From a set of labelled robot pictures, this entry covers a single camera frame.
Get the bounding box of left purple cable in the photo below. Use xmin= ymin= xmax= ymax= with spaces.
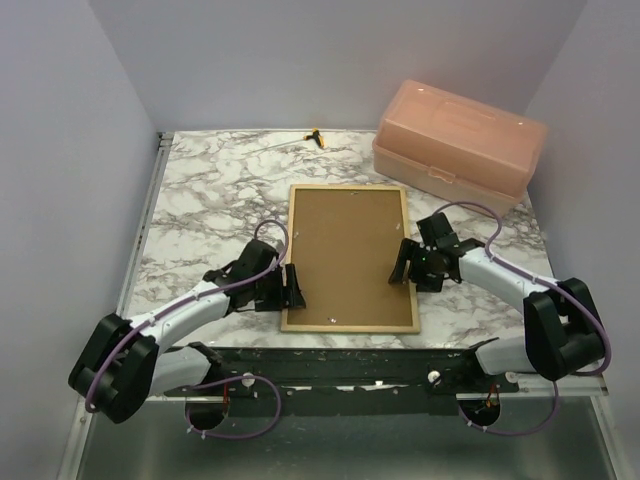
xmin=84 ymin=219 xmax=290 ymax=441

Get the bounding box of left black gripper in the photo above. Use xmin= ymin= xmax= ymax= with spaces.
xmin=252 ymin=264 xmax=306 ymax=313

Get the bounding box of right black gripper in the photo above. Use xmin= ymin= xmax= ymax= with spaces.
xmin=388 ymin=238 xmax=443 ymax=294

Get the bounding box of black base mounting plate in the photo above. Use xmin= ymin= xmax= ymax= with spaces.
xmin=186 ymin=347 xmax=519 ymax=417

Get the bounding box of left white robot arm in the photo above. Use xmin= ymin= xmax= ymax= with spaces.
xmin=68 ymin=239 xmax=306 ymax=424

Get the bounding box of pink translucent plastic box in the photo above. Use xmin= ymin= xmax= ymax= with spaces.
xmin=372 ymin=80 xmax=548 ymax=215

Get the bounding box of yellow black hex key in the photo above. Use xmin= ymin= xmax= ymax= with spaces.
xmin=251 ymin=128 xmax=325 ymax=154

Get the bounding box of purple cable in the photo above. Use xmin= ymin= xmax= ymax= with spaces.
xmin=437 ymin=201 xmax=612 ymax=437
xmin=84 ymin=219 xmax=290 ymax=441

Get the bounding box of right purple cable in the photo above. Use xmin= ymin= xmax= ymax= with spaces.
xmin=437 ymin=201 xmax=612 ymax=437

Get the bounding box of wooden picture frame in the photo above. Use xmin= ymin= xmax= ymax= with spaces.
xmin=279 ymin=183 xmax=422 ymax=335

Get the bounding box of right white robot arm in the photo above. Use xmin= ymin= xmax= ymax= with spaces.
xmin=389 ymin=213 xmax=611 ymax=392

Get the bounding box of brown frame backing board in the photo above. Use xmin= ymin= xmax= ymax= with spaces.
xmin=286 ymin=188 xmax=415 ymax=327

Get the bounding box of aluminium rail left side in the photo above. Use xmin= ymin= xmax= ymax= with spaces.
xmin=115 ymin=132 xmax=175 ymax=318

